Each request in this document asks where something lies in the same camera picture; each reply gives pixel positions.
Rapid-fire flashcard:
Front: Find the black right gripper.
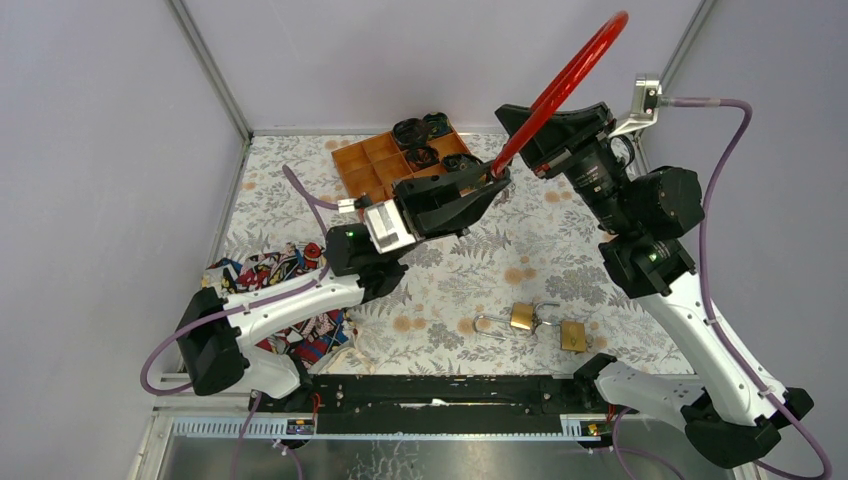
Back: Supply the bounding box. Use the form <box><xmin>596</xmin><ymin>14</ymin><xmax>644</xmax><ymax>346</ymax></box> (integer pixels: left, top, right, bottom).
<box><xmin>493</xmin><ymin>102</ymin><xmax>634</xmax><ymax>236</ymax></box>

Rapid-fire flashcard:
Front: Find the red cable lock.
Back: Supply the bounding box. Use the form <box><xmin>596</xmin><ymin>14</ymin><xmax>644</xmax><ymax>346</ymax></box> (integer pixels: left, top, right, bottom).
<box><xmin>491</xmin><ymin>10</ymin><xmax>629</xmax><ymax>178</ymax></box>

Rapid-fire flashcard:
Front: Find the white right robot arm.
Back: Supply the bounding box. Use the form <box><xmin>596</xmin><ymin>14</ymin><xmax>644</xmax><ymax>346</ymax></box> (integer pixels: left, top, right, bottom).
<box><xmin>521</xmin><ymin>100</ymin><xmax>813</xmax><ymax>469</ymax></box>

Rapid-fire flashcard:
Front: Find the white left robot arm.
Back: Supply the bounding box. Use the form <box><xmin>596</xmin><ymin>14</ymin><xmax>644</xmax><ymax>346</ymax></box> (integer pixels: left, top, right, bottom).
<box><xmin>175</xmin><ymin>162</ymin><xmax>511</xmax><ymax>411</ymax></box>

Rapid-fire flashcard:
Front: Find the dark rolled sock right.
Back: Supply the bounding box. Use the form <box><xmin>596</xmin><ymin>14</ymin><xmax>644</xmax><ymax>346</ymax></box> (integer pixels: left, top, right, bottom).
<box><xmin>441</xmin><ymin>153</ymin><xmax>482</xmax><ymax>173</ymax></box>

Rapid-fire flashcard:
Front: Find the dark rolled sock middle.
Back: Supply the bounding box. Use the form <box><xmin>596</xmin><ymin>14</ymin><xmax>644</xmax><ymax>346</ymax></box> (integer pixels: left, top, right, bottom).
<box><xmin>404</xmin><ymin>146</ymin><xmax>440</xmax><ymax>171</ymax></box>

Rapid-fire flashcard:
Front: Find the dark green rolled sock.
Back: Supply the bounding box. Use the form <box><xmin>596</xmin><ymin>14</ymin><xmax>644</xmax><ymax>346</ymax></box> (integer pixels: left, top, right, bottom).
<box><xmin>422</xmin><ymin>112</ymin><xmax>453</xmax><ymax>140</ymax></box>

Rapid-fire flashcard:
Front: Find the orange compartment tray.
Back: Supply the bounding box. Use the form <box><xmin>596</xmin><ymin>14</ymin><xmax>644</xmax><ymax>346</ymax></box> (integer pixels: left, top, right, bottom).
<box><xmin>331</xmin><ymin>127</ymin><xmax>471</xmax><ymax>202</ymax></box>

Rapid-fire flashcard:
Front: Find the brass padlock with long shackle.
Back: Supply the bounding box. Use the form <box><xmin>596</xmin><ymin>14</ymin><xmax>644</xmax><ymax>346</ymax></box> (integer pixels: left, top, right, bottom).
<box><xmin>471</xmin><ymin>301</ymin><xmax>561</xmax><ymax>340</ymax></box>

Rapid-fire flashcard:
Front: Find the brass padlock right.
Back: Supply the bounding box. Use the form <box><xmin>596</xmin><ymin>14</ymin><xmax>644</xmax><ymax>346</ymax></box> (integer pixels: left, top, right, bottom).
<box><xmin>541</xmin><ymin>321</ymin><xmax>588</xmax><ymax>353</ymax></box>

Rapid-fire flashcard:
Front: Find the colourful comic print cloth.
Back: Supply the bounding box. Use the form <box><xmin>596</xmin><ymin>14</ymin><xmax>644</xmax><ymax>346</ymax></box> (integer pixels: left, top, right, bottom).
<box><xmin>199</xmin><ymin>241</ymin><xmax>359</xmax><ymax>369</ymax></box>

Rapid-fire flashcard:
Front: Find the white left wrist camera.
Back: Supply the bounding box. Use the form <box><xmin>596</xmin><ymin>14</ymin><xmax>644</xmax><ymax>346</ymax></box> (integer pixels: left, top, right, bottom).
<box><xmin>336</xmin><ymin>197</ymin><xmax>419</xmax><ymax>254</ymax></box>

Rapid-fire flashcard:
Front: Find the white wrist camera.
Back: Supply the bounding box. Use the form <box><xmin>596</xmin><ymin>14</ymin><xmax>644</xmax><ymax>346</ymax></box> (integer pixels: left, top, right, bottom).
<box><xmin>336</xmin><ymin>197</ymin><xmax>419</xmax><ymax>254</ymax></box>
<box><xmin>609</xmin><ymin>73</ymin><xmax>662</xmax><ymax>138</ymax></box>

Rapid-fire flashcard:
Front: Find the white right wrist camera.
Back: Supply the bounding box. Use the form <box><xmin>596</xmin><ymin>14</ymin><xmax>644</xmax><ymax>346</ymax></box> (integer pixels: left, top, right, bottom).
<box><xmin>609</xmin><ymin>73</ymin><xmax>662</xmax><ymax>138</ymax></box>

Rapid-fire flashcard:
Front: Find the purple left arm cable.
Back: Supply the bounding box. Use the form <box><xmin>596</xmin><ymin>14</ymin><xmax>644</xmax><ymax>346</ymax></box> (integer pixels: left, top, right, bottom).
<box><xmin>139</xmin><ymin>164</ymin><xmax>346</xmax><ymax>480</ymax></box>

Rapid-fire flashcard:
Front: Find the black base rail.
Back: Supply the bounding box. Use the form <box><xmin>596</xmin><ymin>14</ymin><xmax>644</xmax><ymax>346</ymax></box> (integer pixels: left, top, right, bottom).
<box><xmin>249</xmin><ymin>374</ymin><xmax>622</xmax><ymax>435</ymax></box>

